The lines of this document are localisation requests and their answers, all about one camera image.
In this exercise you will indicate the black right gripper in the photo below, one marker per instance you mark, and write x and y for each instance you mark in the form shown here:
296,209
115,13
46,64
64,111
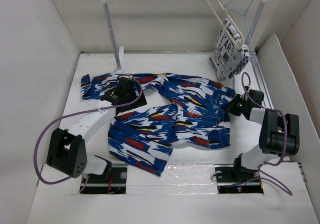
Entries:
230,106

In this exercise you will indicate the blue red white patterned trousers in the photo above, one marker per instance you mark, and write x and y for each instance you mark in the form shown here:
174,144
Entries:
194,114

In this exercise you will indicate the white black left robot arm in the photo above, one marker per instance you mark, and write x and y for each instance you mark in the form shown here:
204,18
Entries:
67,150

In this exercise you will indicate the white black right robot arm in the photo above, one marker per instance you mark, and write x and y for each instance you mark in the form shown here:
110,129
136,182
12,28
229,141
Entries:
279,134

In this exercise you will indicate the wooden clothes hanger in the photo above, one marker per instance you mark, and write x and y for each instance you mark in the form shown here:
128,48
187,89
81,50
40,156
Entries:
231,31

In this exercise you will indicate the black white newspaper print garment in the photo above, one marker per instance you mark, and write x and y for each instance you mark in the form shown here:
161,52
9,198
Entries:
226,59

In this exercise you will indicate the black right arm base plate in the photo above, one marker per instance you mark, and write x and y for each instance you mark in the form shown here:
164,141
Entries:
237,184

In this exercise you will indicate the light blue wire hanger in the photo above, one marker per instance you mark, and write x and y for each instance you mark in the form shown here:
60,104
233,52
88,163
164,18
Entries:
248,42

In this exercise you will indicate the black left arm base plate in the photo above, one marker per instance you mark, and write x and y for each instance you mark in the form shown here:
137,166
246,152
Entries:
115,184

